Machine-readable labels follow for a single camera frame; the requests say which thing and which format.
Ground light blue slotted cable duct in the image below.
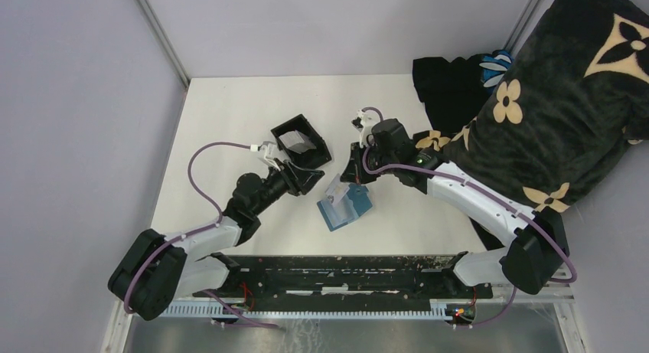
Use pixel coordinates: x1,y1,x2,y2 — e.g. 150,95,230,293
161,300,452,322

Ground stack of silver cards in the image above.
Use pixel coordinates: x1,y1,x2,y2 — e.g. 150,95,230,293
279,130,316,154

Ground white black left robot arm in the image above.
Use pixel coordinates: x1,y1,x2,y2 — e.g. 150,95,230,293
107,161,325,321

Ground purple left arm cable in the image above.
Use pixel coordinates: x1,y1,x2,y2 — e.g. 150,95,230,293
122,141,280,330

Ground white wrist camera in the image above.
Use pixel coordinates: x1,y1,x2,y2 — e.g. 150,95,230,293
351,112,380,148
257,142,282,170

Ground black plastic card bin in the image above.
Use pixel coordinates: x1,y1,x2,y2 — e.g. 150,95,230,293
270,114,332,169

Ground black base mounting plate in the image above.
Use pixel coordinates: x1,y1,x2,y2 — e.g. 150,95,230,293
213,255,493,312

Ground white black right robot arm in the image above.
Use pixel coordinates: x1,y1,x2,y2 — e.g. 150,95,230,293
341,117,569,298

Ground black cloth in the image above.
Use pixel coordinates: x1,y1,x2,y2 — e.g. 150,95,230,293
412,54,491,136

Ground black floral fleece blanket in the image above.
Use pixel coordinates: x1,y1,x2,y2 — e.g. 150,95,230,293
424,0,648,213

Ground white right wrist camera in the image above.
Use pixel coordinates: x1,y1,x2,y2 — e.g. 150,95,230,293
351,112,380,148

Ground blue leather card holder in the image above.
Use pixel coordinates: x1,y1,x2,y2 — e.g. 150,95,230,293
317,183,373,232

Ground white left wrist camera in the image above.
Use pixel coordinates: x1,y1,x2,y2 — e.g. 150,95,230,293
257,142,282,170

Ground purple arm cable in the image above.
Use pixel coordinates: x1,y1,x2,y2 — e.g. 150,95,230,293
122,141,280,330
360,106,578,328

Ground blue white patterned cloth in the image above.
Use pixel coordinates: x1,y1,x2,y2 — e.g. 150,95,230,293
478,50,514,91

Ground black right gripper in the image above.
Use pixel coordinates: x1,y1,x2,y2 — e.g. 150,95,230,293
341,140,398,185

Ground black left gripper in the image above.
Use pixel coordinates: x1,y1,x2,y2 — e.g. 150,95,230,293
252,158,325,216

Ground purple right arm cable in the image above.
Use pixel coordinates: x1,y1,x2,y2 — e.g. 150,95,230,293
360,106,578,328

